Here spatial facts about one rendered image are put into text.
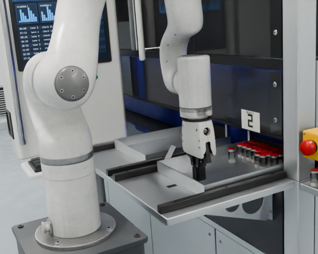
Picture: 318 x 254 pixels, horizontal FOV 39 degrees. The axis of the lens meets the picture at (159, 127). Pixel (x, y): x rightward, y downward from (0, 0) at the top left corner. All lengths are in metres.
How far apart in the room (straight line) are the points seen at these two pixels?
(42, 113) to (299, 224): 0.76
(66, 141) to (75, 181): 0.09
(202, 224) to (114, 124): 0.62
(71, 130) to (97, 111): 1.02
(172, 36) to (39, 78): 0.37
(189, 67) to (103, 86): 0.93
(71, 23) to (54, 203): 0.39
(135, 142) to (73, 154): 0.75
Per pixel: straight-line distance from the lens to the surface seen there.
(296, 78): 1.23
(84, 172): 1.02
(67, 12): 0.98
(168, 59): 1.21
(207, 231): 1.76
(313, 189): 1.26
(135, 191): 1.26
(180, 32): 1.12
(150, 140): 1.75
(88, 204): 1.04
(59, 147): 0.99
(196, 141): 1.16
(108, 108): 2.03
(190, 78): 1.13
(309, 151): 1.19
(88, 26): 0.98
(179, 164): 1.43
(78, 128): 1.02
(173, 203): 1.12
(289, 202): 1.34
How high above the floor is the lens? 1.34
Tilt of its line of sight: 13 degrees down
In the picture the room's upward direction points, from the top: 4 degrees counter-clockwise
